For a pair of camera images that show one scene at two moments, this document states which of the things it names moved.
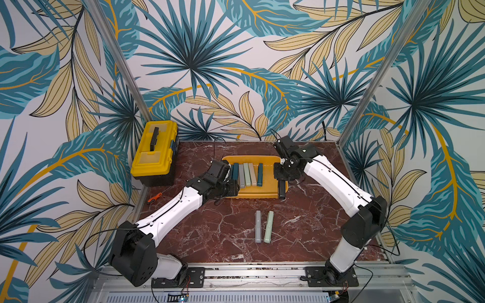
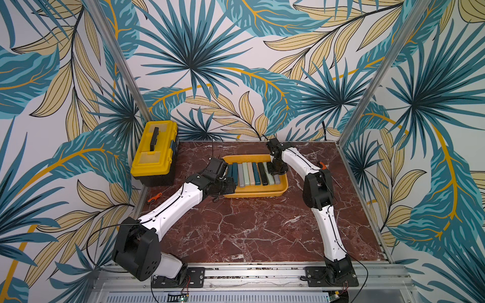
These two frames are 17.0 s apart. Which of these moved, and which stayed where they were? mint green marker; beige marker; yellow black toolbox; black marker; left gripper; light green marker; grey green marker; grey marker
Moved: mint green marker; black marker; grey green marker
Stayed: grey marker; beige marker; light green marker; yellow black toolbox; left gripper
